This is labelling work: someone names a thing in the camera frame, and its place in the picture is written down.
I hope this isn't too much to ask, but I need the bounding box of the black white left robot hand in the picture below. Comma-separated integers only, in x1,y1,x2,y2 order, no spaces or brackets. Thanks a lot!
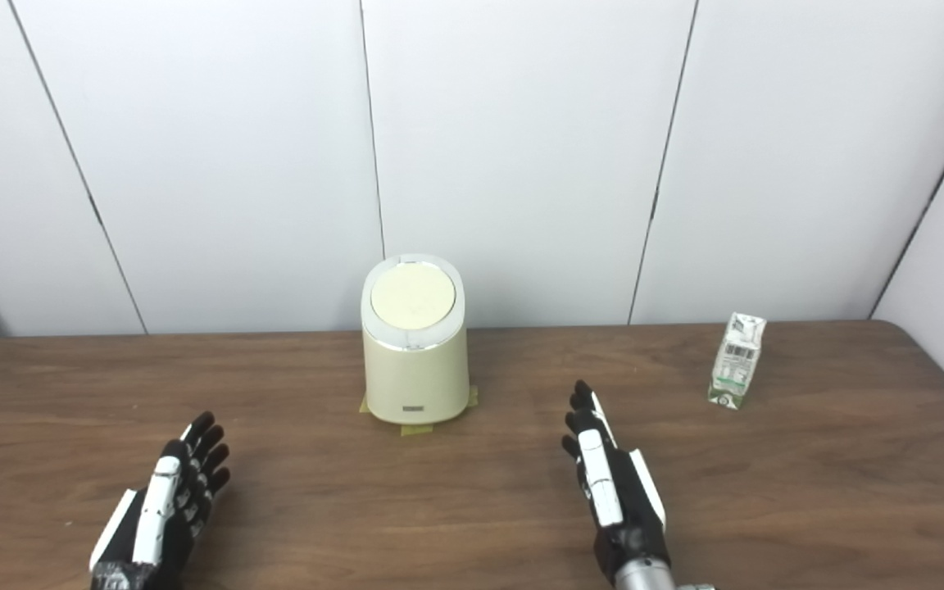
89,411,232,590

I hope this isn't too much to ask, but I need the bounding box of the cream round bin lid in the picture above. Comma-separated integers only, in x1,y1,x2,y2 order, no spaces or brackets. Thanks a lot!
370,264,456,331

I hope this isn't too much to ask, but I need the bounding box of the cream-colored bin body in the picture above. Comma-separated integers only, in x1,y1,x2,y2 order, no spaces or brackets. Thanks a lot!
360,253,471,425

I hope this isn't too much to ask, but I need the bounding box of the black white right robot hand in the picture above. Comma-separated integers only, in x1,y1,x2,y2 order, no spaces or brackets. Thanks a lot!
561,379,674,586

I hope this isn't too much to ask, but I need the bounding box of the white green milk carton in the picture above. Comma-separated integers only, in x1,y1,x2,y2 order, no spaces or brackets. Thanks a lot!
707,312,767,410

